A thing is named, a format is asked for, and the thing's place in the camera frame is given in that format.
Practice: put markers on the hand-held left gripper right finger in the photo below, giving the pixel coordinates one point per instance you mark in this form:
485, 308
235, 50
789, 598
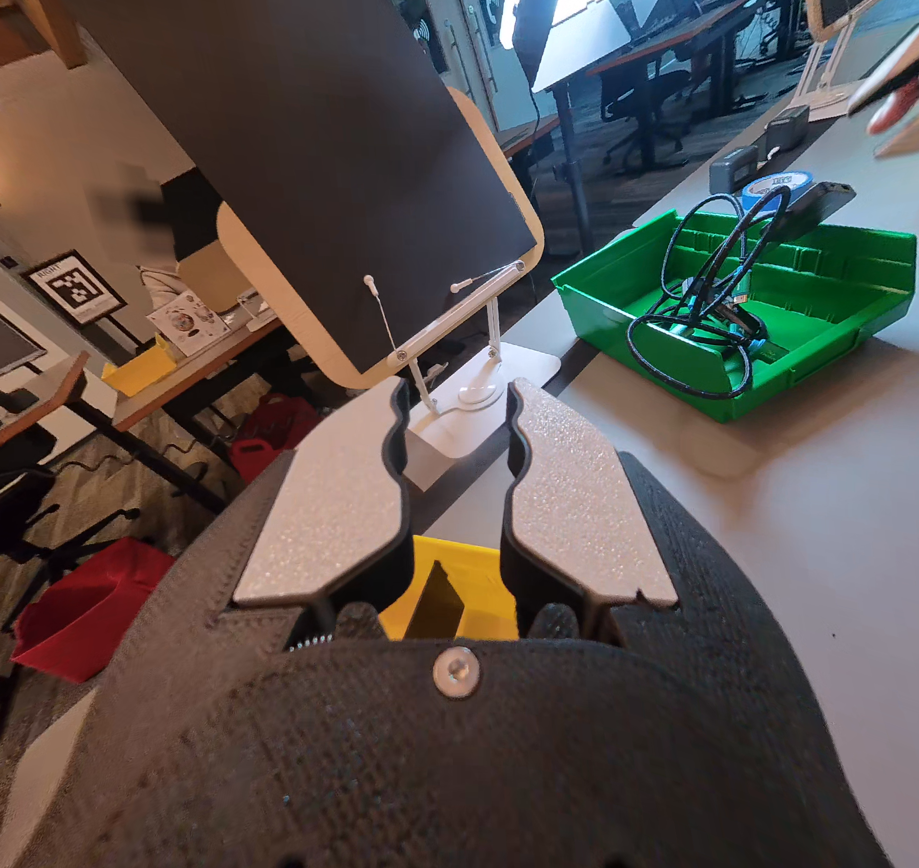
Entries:
581, 516

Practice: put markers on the printed booklet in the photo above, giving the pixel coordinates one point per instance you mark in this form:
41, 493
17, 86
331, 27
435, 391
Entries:
187, 322

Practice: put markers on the black bin divider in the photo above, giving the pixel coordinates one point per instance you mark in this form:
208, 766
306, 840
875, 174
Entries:
434, 602

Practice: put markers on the brown desk black legs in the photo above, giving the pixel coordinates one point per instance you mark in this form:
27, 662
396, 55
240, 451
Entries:
201, 373

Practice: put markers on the person's right hand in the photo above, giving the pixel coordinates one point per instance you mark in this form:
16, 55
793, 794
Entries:
894, 111

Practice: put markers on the blue tape roll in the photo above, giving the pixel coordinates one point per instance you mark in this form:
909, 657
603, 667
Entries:
761, 190

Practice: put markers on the small yellow bin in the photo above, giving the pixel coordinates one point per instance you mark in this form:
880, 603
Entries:
136, 376

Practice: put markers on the yellow plastic bin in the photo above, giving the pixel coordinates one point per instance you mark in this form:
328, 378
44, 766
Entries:
474, 581

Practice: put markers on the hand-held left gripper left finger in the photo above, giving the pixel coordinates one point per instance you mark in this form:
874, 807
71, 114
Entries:
330, 516

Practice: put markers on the framed marker sign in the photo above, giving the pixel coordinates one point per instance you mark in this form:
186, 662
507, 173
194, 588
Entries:
75, 286

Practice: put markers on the dark tablet screen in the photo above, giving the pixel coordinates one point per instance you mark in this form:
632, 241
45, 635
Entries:
18, 348

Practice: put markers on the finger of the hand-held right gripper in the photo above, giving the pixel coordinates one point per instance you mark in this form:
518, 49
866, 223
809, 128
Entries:
890, 71
901, 143

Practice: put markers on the white folding board stand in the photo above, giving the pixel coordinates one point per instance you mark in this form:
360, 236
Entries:
502, 365

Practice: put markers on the black square usb hub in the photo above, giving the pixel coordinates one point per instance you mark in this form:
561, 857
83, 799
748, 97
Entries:
818, 204

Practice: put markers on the small dark grey device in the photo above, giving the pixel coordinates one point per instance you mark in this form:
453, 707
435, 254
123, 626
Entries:
786, 125
732, 168

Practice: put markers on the green plastic bin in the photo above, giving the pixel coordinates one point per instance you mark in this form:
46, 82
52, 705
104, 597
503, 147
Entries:
847, 294

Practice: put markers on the red bag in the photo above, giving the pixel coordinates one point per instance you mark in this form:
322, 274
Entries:
276, 430
79, 617

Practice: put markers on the wooden office desk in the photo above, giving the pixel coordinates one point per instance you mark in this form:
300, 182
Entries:
682, 39

